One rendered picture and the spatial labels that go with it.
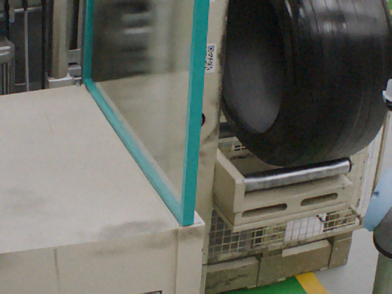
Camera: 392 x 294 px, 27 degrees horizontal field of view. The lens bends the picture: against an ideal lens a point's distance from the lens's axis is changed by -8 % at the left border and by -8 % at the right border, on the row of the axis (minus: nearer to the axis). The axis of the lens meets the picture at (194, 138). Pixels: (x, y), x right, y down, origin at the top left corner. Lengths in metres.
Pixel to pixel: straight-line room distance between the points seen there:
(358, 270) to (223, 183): 1.43
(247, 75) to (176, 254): 1.21
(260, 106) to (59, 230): 1.26
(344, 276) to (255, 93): 1.19
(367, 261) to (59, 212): 2.34
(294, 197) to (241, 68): 0.45
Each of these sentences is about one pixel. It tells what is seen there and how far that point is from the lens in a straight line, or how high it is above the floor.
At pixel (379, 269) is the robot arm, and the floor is 1.15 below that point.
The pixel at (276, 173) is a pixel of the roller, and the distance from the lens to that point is 2.17.
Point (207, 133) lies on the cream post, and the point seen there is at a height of 1.02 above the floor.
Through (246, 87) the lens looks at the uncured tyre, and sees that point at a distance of 2.44.
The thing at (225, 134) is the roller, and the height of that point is 0.90.
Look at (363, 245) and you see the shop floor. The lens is 3.62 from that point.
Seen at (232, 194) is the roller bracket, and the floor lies 0.90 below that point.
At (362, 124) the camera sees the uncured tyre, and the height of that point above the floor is 1.10.
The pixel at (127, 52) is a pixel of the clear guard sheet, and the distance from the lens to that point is 1.46.
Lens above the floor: 1.97
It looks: 27 degrees down
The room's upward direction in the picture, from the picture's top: 4 degrees clockwise
